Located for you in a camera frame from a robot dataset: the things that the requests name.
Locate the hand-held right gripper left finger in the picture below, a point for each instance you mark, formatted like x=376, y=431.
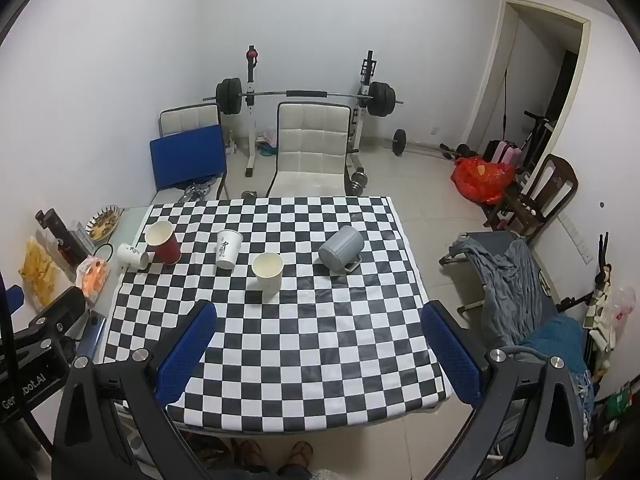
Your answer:
x=186, y=355

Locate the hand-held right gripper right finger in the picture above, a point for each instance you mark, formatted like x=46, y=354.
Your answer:
x=452, y=355

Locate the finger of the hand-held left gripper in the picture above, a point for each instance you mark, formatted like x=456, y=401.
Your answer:
x=62, y=310
x=14, y=296

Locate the small white printed cup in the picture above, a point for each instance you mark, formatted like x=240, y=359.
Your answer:
x=132, y=256

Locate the tall white printed cup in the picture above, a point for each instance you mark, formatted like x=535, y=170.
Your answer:
x=227, y=250

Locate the red cup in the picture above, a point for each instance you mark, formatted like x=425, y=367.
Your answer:
x=165, y=244

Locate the cream paper cup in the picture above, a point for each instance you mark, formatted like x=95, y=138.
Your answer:
x=267, y=272

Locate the yellow snack bag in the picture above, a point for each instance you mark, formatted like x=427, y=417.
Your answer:
x=40, y=272

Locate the blue phone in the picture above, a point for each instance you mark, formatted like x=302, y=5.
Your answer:
x=92, y=332

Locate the orange snack packet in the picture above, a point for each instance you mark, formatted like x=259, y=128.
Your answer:
x=92, y=277

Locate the black hair band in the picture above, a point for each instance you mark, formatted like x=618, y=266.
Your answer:
x=95, y=250

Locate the dark bottle box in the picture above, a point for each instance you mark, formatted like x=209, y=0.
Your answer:
x=62, y=240

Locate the grey cloth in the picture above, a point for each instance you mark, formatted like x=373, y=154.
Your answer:
x=515, y=290

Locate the black white checkered tablecloth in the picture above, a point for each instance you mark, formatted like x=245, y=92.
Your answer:
x=280, y=335

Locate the bowl of food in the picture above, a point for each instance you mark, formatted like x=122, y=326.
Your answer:
x=103, y=223

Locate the teal blanket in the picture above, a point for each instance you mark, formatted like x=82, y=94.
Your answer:
x=560, y=340

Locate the folding cot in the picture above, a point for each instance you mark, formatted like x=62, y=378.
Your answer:
x=487, y=242

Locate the brown sandal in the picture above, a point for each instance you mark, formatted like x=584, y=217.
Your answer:
x=302, y=455
x=250, y=455

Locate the grey ribbed mug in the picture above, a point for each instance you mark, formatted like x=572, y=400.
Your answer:
x=340, y=251

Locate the white tote bag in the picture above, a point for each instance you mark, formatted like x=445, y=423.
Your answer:
x=607, y=317

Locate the metal hand grip tool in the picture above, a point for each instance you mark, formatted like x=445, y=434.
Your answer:
x=196, y=191

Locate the small chrome dumbbell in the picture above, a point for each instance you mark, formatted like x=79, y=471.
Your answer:
x=249, y=194

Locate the red plastic bag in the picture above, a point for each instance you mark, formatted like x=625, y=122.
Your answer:
x=482, y=179

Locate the dark wooden chair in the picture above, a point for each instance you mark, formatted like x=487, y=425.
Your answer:
x=552, y=190

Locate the large chrome dumbbell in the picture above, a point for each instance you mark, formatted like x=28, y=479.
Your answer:
x=359, y=182

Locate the blue chair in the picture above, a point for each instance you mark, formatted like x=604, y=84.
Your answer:
x=187, y=157

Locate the pink suitcase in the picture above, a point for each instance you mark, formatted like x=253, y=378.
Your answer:
x=502, y=152

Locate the short barbell with black plate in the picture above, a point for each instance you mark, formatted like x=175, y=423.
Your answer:
x=400, y=142

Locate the white padded chair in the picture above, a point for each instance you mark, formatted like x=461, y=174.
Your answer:
x=310, y=150
x=187, y=119

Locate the pink plastic bag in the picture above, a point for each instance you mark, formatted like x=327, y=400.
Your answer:
x=270, y=137

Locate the black scooter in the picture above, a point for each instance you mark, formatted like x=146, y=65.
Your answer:
x=537, y=132

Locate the white barbell stand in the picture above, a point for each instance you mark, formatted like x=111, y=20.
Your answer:
x=361, y=110
x=251, y=110

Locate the white wall socket strip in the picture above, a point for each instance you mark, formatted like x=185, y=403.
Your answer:
x=577, y=237

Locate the door frame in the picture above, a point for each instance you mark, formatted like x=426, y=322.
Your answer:
x=582, y=60

